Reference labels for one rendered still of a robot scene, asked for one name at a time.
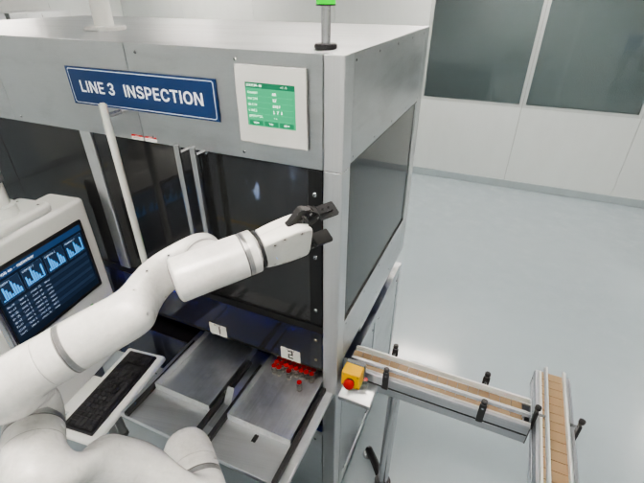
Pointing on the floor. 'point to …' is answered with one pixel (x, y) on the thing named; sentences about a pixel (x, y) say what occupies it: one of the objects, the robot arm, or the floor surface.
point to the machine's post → (340, 158)
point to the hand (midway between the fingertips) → (328, 222)
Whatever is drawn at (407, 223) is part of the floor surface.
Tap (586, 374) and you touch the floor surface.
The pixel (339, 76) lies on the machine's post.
